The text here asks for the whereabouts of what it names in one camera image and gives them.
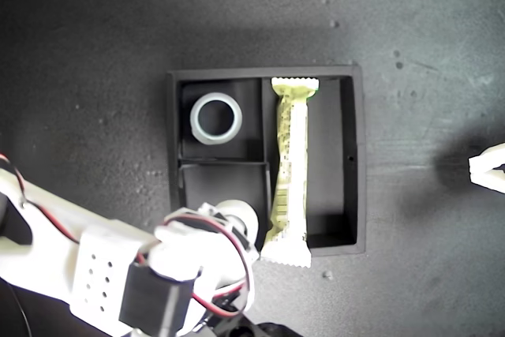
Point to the snack bar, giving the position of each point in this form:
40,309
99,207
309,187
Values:
294,155

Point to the black tray with wells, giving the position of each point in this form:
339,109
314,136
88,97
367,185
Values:
327,155

